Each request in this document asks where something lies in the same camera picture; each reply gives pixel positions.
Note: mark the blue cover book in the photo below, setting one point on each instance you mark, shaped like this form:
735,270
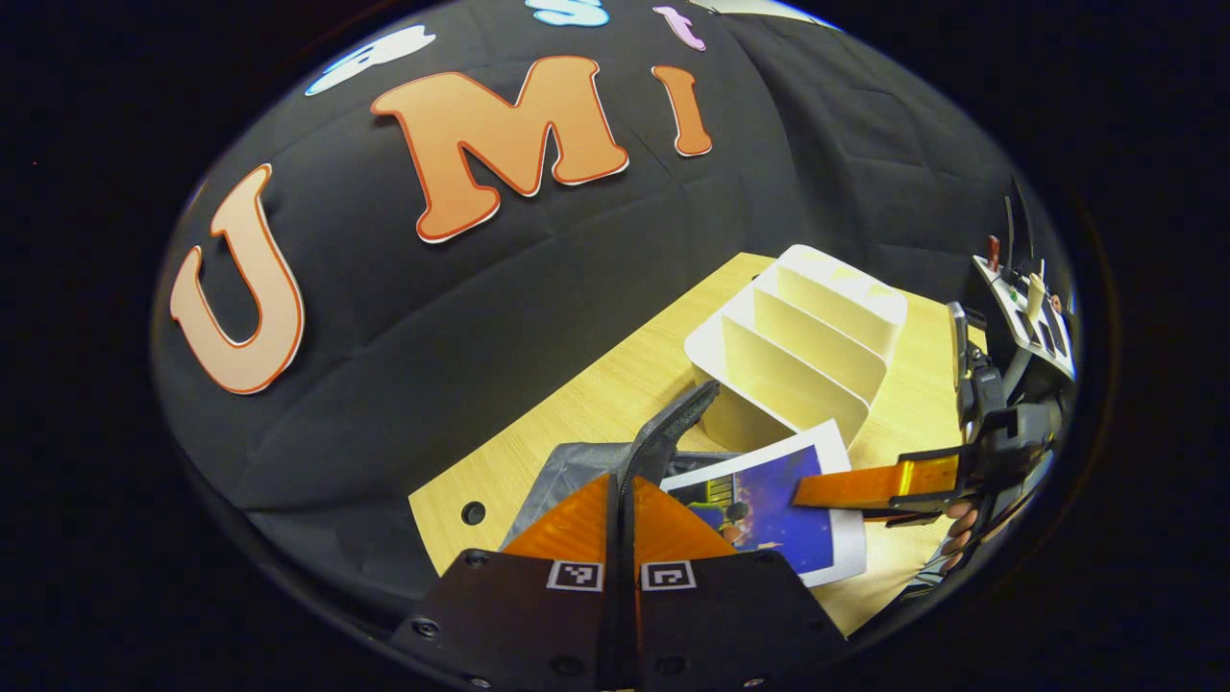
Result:
788,529

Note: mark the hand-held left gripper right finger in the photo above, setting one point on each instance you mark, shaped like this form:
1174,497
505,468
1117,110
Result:
730,615

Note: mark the white bookshelf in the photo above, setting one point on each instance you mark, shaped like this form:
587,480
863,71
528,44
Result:
798,356

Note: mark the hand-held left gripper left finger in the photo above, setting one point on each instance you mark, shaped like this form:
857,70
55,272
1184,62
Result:
519,615

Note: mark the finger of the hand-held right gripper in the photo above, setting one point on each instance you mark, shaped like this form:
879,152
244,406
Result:
908,518
865,485

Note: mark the white background desk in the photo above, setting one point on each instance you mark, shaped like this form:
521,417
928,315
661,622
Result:
1023,317

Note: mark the grey schoolbag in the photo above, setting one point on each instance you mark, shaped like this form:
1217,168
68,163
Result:
577,471

